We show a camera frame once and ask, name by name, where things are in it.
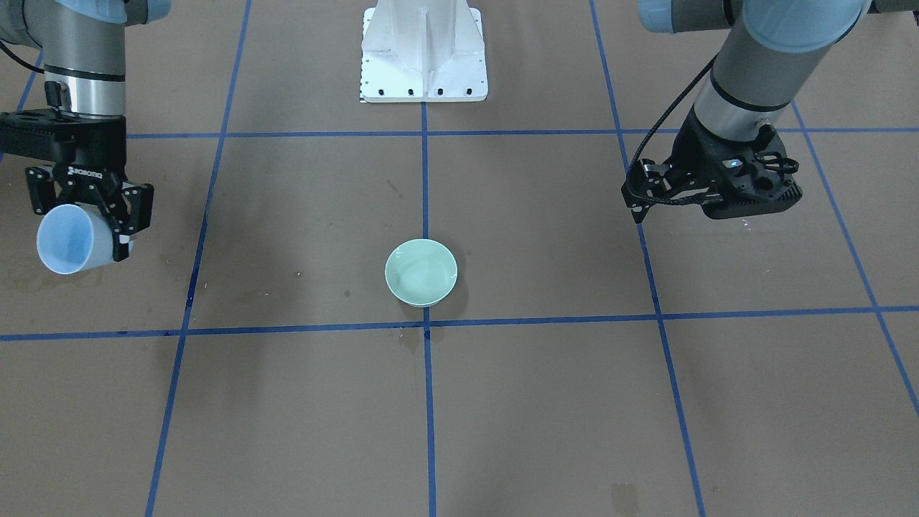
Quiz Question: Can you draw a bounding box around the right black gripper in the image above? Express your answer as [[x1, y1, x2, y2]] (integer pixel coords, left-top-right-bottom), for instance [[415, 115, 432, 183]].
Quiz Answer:
[[25, 109, 154, 261]]

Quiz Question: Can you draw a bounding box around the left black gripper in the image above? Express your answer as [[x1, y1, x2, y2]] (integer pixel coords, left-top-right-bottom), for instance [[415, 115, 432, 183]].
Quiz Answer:
[[664, 111, 802, 220]]

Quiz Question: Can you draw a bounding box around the light blue plastic cup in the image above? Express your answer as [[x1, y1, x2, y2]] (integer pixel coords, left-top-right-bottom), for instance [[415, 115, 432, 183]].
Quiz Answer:
[[36, 204, 134, 275]]

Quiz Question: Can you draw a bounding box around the mint green ceramic bowl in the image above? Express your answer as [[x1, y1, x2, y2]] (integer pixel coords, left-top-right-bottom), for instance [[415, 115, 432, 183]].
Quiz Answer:
[[384, 238, 459, 308]]

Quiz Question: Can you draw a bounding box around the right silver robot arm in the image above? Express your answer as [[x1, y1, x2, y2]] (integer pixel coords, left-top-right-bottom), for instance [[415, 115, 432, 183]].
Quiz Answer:
[[2, 1, 172, 275]]

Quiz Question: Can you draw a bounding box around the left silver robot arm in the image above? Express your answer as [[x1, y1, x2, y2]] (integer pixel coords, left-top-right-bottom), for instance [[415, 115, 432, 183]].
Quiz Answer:
[[621, 1, 917, 223]]

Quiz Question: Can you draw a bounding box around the brown paper table cover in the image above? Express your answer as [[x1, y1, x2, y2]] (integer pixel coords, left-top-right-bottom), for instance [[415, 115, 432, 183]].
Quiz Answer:
[[1, 1, 918, 516]]

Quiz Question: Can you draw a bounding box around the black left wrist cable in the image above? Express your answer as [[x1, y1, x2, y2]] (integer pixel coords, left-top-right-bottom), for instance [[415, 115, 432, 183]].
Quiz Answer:
[[621, 54, 719, 225]]

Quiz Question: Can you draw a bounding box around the white camera mast base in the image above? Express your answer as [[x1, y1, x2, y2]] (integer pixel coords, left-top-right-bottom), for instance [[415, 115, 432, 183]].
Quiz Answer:
[[359, 1, 489, 103]]

